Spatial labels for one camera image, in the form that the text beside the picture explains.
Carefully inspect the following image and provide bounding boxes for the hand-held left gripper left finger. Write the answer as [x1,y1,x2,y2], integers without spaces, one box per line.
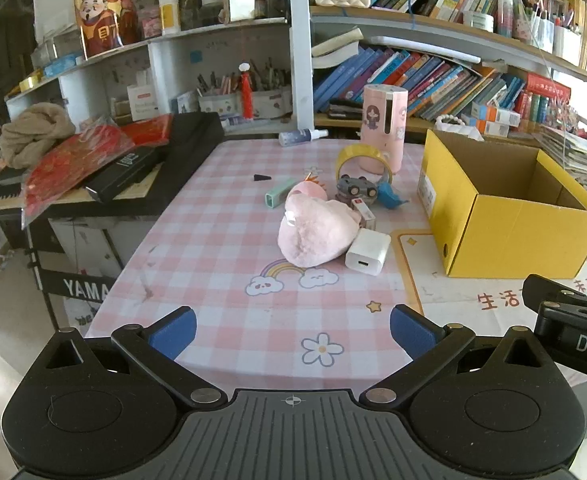
[40,306,226,408]

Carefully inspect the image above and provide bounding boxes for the beige crumpled cloth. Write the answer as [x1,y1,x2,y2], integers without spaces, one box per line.
[0,102,76,171]

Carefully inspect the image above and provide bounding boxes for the pink fluffy plush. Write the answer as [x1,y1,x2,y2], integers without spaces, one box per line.
[278,193,363,267]

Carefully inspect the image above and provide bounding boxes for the white bookshelf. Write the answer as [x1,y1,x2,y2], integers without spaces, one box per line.
[6,0,587,143]

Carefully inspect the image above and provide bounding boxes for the black keyboard stand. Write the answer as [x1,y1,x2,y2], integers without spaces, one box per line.
[23,220,124,331]

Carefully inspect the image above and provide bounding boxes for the white jar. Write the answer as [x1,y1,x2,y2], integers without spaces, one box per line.
[463,10,494,33]

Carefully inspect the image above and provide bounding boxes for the row of leaning books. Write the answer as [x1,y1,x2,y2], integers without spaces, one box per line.
[313,47,524,121]

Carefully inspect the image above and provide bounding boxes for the red patterned packet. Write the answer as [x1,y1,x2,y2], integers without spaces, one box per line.
[22,127,136,231]
[120,115,174,147]

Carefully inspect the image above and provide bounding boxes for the blue whale toy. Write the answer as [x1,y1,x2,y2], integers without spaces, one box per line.
[376,180,410,209]

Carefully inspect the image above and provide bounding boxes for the long black box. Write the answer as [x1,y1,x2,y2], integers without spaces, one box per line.
[84,146,160,204]

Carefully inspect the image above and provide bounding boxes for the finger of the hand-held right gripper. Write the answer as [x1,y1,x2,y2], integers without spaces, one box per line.
[522,274,587,317]

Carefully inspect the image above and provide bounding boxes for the stack of newspapers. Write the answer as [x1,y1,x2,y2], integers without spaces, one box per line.
[533,125,587,191]

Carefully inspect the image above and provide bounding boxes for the yellow tape roll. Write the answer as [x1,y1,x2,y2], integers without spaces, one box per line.
[336,144,394,186]

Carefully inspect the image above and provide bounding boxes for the white bottle yellow label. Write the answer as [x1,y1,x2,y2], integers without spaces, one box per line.
[158,0,181,36]

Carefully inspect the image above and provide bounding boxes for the small spray bottle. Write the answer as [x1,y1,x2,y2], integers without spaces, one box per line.
[278,129,329,146]

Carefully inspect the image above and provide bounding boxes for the green tube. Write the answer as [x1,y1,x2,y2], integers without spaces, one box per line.
[265,177,299,208]

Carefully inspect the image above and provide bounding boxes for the pink cylinder dispenser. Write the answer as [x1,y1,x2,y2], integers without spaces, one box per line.
[361,85,407,173]

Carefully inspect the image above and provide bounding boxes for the grey toy car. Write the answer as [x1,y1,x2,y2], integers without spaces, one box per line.
[337,175,379,204]

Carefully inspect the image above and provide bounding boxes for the white card box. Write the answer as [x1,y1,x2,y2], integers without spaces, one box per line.
[126,85,159,121]

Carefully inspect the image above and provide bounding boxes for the pink toy with orange parts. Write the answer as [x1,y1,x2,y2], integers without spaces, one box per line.
[287,172,327,202]

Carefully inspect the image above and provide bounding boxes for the small red white box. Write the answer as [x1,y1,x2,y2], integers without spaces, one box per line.
[352,197,377,228]

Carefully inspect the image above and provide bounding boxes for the white charger block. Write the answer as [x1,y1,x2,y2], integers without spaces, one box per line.
[345,230,391,277]

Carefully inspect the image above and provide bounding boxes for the pink checked tablecloth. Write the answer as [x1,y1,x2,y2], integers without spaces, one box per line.
[86,137,587,386]

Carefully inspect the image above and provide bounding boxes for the yellow cardboard box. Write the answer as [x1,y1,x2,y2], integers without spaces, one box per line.
[418,129,587,279]

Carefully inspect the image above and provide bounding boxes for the red tassel ornament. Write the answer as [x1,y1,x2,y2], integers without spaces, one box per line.
[240,62,254,121]

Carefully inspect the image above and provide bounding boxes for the white pencil cups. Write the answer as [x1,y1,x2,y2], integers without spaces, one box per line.
[528,0,584,68]

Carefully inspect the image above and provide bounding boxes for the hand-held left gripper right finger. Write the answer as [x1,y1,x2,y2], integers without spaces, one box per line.
[359,304,557,407]

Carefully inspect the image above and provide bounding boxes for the orange white small boxes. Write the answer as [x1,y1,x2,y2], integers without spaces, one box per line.
[471,102,521,138]

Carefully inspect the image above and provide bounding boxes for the white pen holder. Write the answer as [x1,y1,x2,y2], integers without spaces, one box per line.
[250,89,294,116]
[198,91,244,116]

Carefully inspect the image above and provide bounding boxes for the red book box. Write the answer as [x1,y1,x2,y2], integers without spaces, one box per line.
[521,72,571,121]

